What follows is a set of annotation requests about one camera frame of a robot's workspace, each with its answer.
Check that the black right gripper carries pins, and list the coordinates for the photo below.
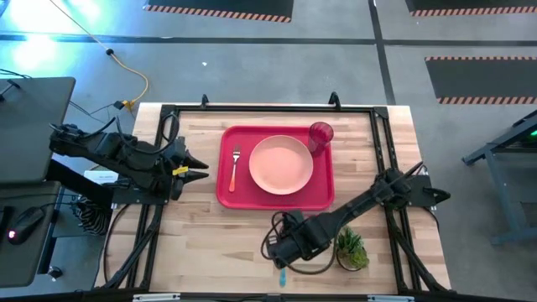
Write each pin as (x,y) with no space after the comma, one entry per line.
(302,239)

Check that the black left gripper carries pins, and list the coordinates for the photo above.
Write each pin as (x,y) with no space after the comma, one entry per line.
(176,161)

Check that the pink plate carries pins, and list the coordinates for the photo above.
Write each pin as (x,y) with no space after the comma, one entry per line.
(281,165)

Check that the red translucent cup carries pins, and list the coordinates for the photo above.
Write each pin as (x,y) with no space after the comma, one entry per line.
(319,136)

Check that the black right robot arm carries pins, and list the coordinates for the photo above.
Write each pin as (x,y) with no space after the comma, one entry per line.
(356,205)

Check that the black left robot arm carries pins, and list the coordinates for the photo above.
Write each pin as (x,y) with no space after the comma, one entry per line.
(105,147)

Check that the red plastic tray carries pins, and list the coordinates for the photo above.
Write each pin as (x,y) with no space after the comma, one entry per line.
(243,197)

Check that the yellow tag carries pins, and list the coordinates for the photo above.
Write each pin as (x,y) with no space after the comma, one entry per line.
(180,170)

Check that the small green potted plant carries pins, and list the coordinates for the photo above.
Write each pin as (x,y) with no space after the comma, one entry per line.
(352,251)

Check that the black table clamp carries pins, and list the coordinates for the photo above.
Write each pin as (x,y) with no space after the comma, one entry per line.
(334,100)
(204,101)

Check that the white printed label card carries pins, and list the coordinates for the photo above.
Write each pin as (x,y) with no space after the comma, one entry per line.
(100,177)

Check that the black flat beam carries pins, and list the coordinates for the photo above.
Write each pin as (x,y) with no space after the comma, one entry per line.
(75,180)

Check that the black hazard-striped floor mat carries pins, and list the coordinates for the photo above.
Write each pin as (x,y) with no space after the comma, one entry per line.
(218,7)
(470,5)
(482,79)

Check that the dark grey desk top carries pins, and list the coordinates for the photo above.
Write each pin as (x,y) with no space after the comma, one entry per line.
(25,260)
(33,130)

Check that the black round knob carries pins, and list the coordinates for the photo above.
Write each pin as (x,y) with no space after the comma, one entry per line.
(55,273)

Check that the black computer mouse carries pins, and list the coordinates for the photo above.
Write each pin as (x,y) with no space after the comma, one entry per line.
(25,224)

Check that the grey-blue metal stand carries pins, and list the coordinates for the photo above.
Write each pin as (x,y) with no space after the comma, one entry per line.
(495,189)

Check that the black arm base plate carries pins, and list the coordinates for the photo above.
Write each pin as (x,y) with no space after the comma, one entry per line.
(423,189)
(134,196)

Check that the black aluminium table frame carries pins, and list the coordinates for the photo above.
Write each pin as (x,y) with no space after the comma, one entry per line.
(272,108)

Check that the silver metal bracket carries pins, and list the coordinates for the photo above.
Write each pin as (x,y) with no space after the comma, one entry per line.
(155,298)
(390,298)

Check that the black ribbed bracket stack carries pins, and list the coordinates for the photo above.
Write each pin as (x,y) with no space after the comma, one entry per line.
(92,216)

